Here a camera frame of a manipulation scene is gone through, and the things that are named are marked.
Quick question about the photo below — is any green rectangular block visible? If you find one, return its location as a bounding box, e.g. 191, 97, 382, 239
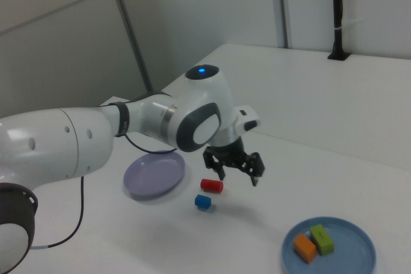
309, 223, 335, 255

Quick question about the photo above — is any red cylinder block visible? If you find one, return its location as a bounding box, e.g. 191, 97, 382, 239
200, 178, 225, 194

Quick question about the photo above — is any purple plate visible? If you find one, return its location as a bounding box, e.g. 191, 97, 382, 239
123, 150, 187, 201

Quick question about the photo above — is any small blue block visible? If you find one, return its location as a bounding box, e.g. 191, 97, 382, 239
193, 194, 212, 211

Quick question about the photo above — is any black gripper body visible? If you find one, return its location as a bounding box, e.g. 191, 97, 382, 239
205, 137, 247, 168

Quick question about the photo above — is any black camera pole with base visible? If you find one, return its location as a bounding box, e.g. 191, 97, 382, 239
327, 0, 351, 62

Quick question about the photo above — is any orange rectangular block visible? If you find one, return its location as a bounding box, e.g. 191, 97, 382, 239
293, 233, 318, 264

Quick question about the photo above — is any blue plate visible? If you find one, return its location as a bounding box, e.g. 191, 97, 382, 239
281, 216, 377, 274

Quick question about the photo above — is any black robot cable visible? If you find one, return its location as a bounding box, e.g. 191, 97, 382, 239
30, 92, 177, 250

